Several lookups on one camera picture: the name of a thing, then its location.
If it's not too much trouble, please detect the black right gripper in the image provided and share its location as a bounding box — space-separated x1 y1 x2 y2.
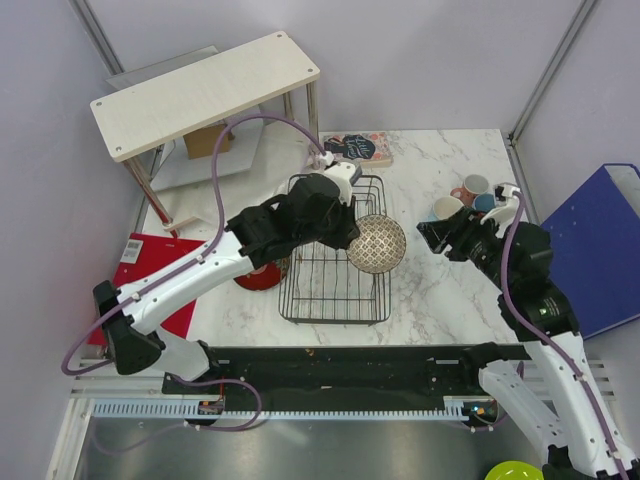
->
416 204 516 290

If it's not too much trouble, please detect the light blue mug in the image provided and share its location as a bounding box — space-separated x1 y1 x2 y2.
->
426 196 464 222

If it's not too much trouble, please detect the pink mug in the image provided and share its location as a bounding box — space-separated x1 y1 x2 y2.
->
450 174 490 207

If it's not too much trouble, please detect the blue tumbler cup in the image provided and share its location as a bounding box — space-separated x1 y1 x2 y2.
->
472 193 496 213

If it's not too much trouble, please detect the patterned ceramic bowl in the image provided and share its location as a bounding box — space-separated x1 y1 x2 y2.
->
346 214 407 275

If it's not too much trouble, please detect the red floral plate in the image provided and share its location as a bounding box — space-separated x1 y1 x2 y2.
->
234 258 290 291

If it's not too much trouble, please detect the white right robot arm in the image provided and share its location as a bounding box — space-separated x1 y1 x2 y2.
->
417 208 639 479

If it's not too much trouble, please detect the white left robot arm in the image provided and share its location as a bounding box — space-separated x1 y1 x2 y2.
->
93 171 360 393

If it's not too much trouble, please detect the floral cover book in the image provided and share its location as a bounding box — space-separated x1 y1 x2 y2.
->
322 132 393 168

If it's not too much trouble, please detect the cardboard box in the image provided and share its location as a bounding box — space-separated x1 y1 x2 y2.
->
183 124 235 160

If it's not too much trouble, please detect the blue binder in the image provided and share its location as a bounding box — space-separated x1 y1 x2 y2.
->
542 163 639 338

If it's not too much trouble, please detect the red folder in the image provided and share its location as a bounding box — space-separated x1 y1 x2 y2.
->
88 232 209 346

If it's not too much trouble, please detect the white wooden shelf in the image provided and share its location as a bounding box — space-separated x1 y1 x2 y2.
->
91 31 320 237

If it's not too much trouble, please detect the green plate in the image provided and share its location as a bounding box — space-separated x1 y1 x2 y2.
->
484 460 544 480

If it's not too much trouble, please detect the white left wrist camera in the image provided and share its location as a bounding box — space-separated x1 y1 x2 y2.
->
317 152 362 206

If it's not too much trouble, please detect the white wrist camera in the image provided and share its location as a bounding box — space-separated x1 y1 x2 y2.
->
317 152 362 206
481 183 522 224

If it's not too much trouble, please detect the purple shelf cable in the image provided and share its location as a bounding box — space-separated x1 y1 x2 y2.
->
302 144 324 174

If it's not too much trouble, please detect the black wire dish rack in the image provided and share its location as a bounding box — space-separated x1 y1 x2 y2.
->
277 173 393 325

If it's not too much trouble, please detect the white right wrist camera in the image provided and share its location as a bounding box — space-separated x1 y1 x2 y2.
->
481 183 522 224

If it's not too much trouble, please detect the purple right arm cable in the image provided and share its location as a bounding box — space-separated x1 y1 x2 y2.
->
499 192 626 480

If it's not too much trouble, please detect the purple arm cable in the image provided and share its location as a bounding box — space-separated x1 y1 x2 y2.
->
60 115 334 376
499 192 626 480

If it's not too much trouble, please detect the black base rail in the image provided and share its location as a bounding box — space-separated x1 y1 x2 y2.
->
162 342 528 409

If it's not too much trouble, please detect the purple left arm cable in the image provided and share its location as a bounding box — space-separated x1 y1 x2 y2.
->
60 115 334 376

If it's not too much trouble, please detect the white slotted cable duct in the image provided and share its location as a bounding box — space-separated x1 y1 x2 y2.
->
92 397 496 421

